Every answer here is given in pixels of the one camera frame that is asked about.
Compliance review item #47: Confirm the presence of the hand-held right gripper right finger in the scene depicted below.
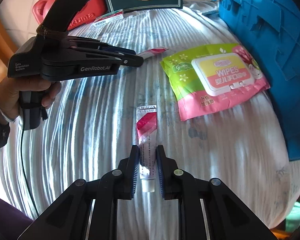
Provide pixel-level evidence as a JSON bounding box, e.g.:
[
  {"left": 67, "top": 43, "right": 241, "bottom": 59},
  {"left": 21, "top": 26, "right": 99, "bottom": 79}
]
[{"left": 155, "top": 144, "right": 278, "bottom": 240}]

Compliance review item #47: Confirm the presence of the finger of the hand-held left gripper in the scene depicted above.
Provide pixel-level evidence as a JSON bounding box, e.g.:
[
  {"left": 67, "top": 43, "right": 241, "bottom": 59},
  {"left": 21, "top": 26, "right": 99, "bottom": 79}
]
[
  {"left": 85, "top": 51, "right": 144, "bottom": 68},
  {"left": 68, "top": 36, "right": 137, "bottom": 55}
]

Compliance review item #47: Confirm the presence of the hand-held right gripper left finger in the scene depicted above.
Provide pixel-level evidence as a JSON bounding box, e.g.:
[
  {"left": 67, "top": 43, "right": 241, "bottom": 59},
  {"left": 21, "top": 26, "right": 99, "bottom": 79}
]
[{"left": 17, "top": 144, "right": 140, "bottom": 240}]

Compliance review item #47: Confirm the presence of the pink white sachet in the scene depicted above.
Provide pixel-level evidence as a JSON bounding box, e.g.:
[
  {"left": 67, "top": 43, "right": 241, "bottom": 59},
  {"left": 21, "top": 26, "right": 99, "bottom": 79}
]
[{"left": 136, "top": 47, "right": 169, "bottom": 59}]

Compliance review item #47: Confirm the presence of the pink white ointment tube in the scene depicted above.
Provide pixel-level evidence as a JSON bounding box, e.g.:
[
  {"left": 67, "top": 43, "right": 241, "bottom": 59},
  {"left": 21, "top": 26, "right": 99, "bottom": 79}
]
[{"left": 136, "top": 105, "right": 157, "bottom": 193}]

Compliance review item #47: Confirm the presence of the blue plastic crate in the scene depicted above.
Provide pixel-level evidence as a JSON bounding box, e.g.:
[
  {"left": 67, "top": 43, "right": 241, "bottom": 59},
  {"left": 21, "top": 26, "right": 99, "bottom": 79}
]
[{"left": 208, "top": 0, "right": 300, "bottom": 161}]

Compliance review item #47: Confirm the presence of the person's left hand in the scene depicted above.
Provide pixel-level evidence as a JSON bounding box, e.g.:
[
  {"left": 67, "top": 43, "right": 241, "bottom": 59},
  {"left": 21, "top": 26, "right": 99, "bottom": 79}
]
[{"left": 0, "top": 76, "right": 62, "bottom": 124}]

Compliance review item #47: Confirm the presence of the white barcode box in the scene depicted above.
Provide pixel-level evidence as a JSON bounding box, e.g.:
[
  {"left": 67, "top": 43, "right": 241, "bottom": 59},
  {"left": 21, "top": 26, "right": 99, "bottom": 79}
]
[{"left": 92, "top": 9, "right": 124, "bottom": 27}]

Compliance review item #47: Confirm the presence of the red plastic bear bag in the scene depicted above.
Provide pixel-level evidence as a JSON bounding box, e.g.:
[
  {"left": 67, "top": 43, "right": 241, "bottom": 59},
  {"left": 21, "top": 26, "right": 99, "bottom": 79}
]
[{"left": 32, "top": 0, "right": 108, "bottom": 30}]

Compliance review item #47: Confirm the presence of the striped bedsheet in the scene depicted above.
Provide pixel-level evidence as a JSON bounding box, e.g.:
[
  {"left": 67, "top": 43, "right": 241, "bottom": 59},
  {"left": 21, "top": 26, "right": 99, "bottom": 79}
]
[{"left": 0, "top": 0, "right": 300, "bottom": 230}]

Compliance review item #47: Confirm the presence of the green pink wipes pack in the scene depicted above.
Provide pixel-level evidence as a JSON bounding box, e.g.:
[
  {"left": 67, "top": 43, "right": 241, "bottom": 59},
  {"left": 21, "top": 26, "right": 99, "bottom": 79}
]
[{"left": 160, "top": 43, "right": 271, "bottom": 122}]

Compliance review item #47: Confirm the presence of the silver bangle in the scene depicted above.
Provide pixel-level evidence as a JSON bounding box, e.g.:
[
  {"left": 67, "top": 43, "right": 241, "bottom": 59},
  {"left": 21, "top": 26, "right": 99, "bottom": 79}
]
[{"left": 0, "top": 90, "right": 15, "bottom": 124}]

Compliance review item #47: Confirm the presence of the purple garment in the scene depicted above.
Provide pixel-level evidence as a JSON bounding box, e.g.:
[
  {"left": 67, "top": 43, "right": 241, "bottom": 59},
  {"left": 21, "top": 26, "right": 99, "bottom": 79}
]
[{"left": 0, "top": 192, "right": 33, "bottom": 240}]

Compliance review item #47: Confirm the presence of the green cloth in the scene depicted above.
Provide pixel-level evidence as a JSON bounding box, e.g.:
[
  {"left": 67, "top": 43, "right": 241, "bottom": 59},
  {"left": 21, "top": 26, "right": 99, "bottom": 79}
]
[{"left": 286, "top": 197, "right": 300, "bottom": 229}]

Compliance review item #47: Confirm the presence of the wooden bed frame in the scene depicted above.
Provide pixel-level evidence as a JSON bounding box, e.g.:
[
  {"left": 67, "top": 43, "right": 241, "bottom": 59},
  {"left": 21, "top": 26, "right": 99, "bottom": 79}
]
[{"left": 0, "top": 12, "right": 18, "bottom": 55}]

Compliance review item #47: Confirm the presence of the black cable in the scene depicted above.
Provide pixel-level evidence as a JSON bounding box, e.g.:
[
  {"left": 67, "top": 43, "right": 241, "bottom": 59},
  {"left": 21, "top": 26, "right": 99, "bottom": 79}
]
[{"left": 21, "top": 127, "right": 39, "bottom": 218}]

